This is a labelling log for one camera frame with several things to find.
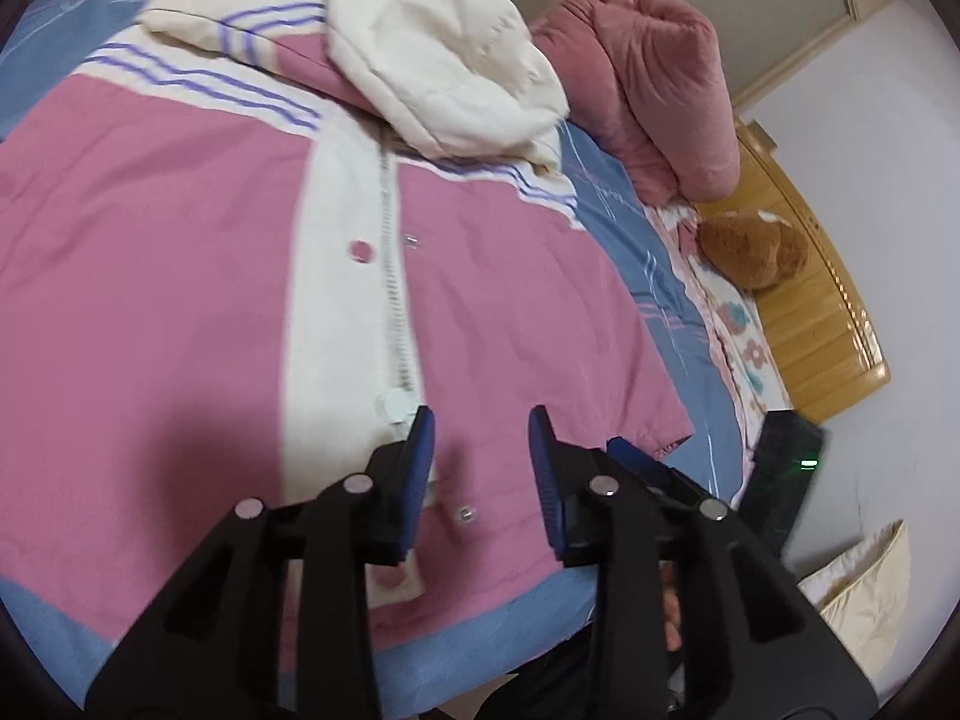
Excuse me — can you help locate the person's right hand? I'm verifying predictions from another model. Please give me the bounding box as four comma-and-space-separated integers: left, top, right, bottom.
658, 564, 685, 652

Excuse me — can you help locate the floral print pillow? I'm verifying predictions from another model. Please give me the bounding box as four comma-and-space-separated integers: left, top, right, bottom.
686, 247, 794, 425

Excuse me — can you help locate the frosted floral sliding door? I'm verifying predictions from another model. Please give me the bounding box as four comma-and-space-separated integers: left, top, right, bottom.
615, 0, 860, 87

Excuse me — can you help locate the white and pink hooded jacket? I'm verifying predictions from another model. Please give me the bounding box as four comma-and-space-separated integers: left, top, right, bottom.
0, 0, 696, 655

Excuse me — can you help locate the cream pillow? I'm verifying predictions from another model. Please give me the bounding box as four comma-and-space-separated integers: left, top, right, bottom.
797, 520, 914, 692

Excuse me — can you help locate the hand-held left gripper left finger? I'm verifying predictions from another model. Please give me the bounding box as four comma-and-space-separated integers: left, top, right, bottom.
84, 405, 437, 720

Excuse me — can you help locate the blue plaid bed cover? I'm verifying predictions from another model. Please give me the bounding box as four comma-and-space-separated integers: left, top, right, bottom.
0, 0, 755, 720

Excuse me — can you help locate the pink floral bed sheet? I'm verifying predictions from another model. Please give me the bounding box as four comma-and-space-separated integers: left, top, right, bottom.
643, 199, 751, 421

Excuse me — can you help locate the pink folded quilt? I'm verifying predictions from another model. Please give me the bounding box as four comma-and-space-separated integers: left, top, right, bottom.
529, 0, 741, 205

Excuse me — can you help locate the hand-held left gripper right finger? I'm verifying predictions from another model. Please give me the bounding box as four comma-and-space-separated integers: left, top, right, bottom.
527, 405, 880, 720

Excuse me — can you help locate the wooden headboard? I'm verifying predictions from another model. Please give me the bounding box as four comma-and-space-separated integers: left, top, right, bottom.
733, 116, 892, 426

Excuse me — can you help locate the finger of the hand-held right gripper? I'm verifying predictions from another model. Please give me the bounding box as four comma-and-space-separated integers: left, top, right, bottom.
606, 436, 725, 507

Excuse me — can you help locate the brown plush toy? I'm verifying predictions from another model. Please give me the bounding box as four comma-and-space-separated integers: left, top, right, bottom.
697, 211, 809, 292

